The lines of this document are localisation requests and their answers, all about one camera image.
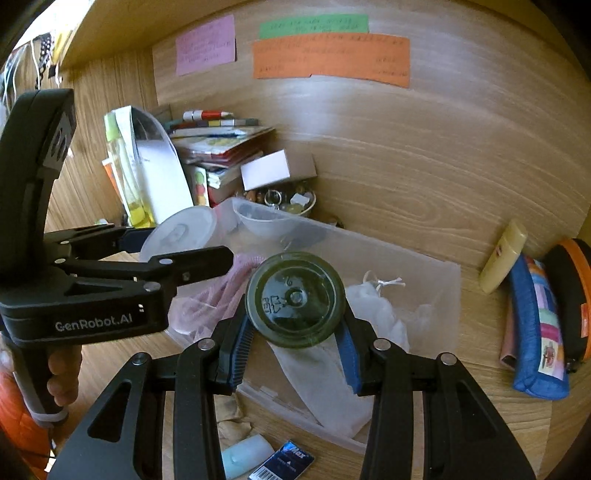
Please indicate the yellow-green spray bottle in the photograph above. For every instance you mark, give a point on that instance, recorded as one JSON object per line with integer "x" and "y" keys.
{"x": 138, "y": 207}

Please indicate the pink paper note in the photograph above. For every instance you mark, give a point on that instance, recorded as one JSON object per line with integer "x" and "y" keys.
{"x": 205, "y": 44}

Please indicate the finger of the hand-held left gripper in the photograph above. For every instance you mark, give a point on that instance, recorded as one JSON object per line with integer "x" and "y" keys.
{"x": 203, "y": 263}
{"x": 136, "y": 239}

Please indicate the clear plastic container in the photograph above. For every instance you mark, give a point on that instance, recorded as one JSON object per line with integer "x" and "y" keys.
{"x": 415, "y": 286}

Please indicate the dark green glass jar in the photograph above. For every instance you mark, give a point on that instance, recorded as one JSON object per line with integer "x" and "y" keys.
{"x": 295, "y": 300}

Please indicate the green paper note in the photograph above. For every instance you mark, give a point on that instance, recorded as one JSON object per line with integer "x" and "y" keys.
{"x": 314, "y": 25}

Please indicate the person's left forearm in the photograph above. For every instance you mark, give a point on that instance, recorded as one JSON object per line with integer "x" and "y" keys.
{"x": 18, "y": 406}

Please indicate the pink knitted pouch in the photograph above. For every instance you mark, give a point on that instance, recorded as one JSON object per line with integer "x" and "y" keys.
{"x": 207, "y": 295}

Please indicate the small white cardboard box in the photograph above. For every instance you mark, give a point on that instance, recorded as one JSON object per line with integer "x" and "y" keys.
{"x": 268, "y": 168}

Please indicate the beige cream tube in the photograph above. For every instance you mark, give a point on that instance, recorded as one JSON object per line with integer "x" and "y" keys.
{"x": 503, "y": 258}

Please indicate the blue staples box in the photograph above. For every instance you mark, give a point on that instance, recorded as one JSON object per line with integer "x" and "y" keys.
{"x": 284, "y": 461}

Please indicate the clear plastic bowl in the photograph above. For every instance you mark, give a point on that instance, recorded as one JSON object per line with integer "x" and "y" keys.
{"x": 263, "y": 226}

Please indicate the small bowl of trinkets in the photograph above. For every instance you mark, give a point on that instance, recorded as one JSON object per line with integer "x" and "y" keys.
{"x": 295, "y": 201}

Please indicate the wooden shelf board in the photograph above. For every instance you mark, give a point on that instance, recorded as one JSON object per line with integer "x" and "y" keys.
{"x": 106, "y": 41}

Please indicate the red white marker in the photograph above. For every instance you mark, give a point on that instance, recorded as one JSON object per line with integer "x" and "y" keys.
{"x": 205, "y": 114}

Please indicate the orange paper note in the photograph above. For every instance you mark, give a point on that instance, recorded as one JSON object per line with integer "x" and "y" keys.
{"x": 330, "y": 57}

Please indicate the wooden desktop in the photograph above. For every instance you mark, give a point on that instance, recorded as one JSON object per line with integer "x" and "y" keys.
{"x": 461, "y": 415}

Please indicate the black orange round case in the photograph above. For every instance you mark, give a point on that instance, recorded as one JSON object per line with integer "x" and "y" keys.
{"x": 565, "y": 295}

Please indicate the round translucent plastic jar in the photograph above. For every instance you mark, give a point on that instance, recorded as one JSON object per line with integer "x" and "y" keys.
{"x": 180, "y": 230}

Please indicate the person's left hand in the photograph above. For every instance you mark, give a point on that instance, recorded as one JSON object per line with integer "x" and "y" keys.
{"x": 62, "y": 374}

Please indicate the crumpled brown paper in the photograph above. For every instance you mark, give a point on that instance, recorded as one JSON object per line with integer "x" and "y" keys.
{"x": 231, "y": 424}

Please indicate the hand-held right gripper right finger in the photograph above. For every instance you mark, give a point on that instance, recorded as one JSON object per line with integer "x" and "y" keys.
{"x": 348, "y": 360}

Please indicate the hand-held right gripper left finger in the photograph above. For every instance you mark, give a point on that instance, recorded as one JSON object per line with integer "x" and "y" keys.
{"x": 238, "y": 350}

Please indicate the polka dot cloth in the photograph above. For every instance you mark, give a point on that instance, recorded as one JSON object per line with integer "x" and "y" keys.
{"x": 46, "y": 50}

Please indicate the blue patchwork pencil case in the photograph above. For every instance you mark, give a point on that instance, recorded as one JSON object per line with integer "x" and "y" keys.
{"x": 540, "y": 369}

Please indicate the stack of books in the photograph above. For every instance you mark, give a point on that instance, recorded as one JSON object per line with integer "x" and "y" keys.
{"x": 217, "y": 152}

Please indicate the light blue eraser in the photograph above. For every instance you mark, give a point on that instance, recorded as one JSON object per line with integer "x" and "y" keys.
{"x": 244, "y": 457}

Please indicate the white paper sheet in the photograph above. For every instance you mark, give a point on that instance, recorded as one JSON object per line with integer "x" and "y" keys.
{"x": 161, "y": 180}

